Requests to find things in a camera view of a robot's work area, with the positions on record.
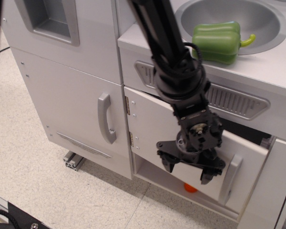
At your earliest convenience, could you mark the grey fridge door handle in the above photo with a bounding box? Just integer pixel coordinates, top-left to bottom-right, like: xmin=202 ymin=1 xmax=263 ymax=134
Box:
xmin=97 ymin=93 xmax=116 ymax=144

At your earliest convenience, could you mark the green toy bell pepper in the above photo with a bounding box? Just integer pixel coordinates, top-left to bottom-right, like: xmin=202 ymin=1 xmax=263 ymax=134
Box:
xmin=192 ymin=21 xmax=256 ymax=64

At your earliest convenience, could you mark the grey ice dispenser recess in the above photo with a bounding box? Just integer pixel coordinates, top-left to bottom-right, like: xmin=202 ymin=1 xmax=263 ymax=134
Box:
xmin=15 ymin=0 xmax=80 ymax=47

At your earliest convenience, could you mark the grey vent panel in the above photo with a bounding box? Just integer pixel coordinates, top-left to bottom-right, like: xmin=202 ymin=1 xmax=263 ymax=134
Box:
xmin=134 ymin=61 xmax=270 ymax=120

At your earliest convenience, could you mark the silver fridge emblem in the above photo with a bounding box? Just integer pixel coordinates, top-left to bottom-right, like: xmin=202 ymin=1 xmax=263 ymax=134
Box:
xmin=56 ymin=132 xmax=112 ymax=158

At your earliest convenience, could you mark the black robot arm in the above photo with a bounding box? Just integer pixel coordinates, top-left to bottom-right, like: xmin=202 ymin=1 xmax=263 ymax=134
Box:
xmin=128 ymin=0 xmax=225 ymax=185

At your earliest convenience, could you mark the grey cabinet door handle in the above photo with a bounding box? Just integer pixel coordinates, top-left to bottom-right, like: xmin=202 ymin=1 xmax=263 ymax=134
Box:
xmin=218 ymin=155 xmax=243 ymax=206

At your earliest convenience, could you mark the silver toy sink basin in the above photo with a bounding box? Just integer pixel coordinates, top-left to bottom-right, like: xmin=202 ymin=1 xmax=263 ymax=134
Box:
xmin=173 ymin=0 xmax=286 ymax=56

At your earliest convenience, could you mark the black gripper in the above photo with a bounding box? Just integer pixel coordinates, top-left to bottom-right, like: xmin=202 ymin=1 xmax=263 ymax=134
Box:
xmin=156 ymin=133 xmax=225 ymax=185

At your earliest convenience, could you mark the orange toy carrot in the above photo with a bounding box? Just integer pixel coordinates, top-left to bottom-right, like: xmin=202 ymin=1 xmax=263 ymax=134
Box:
xmin=184 ymin=183 xmax=197 ymax=193

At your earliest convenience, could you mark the aluminium extrusion bar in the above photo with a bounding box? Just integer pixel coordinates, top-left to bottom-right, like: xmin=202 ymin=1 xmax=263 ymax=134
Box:
xmin=63 ymin=151 xmax=86 ymax=171

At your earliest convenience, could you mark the white cabinet door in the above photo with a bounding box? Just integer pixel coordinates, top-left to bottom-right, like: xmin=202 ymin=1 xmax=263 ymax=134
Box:
xmin=124 ymin=87 xmax=268 ymax=212

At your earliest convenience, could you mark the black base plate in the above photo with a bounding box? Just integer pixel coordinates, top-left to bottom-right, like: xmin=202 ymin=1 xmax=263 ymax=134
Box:
xmin=0 ymin=202 xmax=50 ymax=229

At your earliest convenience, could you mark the white toy sink cabinet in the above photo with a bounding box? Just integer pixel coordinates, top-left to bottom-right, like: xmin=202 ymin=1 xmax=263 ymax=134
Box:
xmin=118 ymin=0 xmax=286 ymax=229

